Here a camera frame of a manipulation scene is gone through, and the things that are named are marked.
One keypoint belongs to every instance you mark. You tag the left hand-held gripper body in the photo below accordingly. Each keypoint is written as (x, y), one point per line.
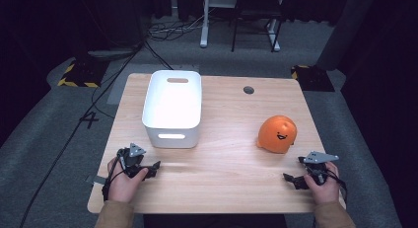
(131, 160)

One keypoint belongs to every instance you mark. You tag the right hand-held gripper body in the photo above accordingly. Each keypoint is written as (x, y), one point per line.
(317, 167)

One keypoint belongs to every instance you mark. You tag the orange smiling plush toy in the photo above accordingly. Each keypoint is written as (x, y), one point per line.
(276, 132)

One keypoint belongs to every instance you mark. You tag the white plastic bin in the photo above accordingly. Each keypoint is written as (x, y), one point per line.
(172, 104)

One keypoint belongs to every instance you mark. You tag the person's right hand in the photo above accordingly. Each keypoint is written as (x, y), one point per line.
(323, 191)

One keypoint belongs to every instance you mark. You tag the person's left hand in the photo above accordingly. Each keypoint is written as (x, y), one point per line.
(123, 185)

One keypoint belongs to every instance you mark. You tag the grey tape strip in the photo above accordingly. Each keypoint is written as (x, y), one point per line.
(98, 180)

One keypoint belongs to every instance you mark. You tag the black yellow striped base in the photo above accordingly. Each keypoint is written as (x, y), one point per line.
(312, 78)
(83, 75)

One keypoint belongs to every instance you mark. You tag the dark table grommet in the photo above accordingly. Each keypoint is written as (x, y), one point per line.
(248, 90)

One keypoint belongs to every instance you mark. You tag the white desk leg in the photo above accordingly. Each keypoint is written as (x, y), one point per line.
(204, 24)
(274, 37)

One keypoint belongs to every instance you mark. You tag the grey curtain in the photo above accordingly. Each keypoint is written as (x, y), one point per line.
(345, 27)

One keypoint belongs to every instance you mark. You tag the black metal chair frame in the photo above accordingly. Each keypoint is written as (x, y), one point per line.
(235, 27)

